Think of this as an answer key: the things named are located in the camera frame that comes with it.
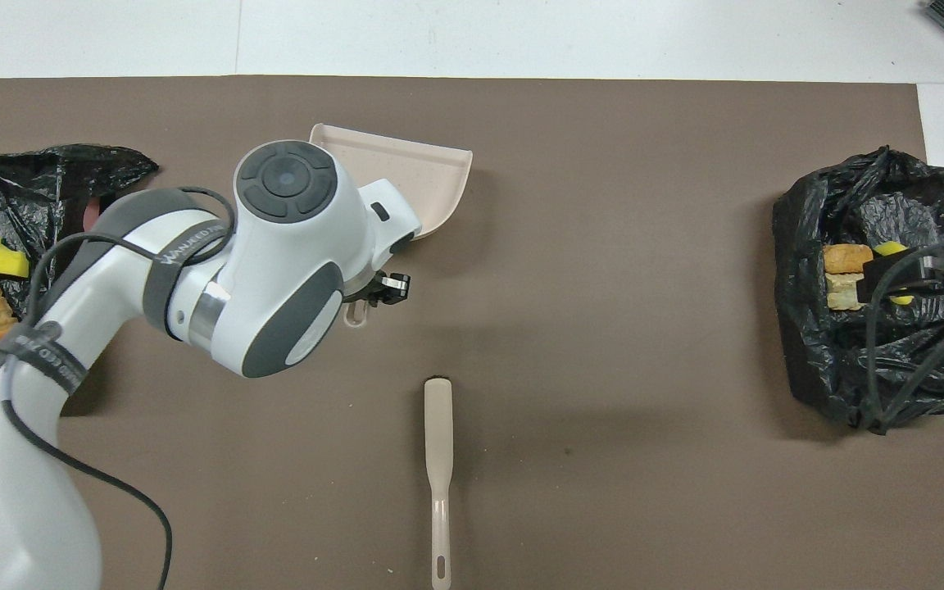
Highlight green yellow sponge piece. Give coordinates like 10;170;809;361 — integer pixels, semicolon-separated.
874;241;913;306

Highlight brown sponge piece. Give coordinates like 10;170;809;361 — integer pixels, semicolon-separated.
823;243;875;275

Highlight beige plastic dustpan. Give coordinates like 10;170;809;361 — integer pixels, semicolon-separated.
308;123;474;329

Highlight beige hand brush black bristles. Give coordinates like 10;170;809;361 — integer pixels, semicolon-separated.
424;377;454;590

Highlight yellow sponge wedge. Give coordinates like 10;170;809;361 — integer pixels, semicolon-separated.
0;235;30;279

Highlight black bag lined bin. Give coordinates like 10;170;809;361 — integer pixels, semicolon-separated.
772;146;944;433

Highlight black bag bin pink box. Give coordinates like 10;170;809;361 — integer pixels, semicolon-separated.
0;144;160;402

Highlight brown table mat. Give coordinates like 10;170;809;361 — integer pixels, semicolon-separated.
0;76;944;590

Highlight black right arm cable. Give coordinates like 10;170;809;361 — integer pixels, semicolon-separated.
861;238;944;431

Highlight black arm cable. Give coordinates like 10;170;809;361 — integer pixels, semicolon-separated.
0;187;237;590
861;238;944;431

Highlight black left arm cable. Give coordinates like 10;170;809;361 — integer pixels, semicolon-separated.
0;187;237;590

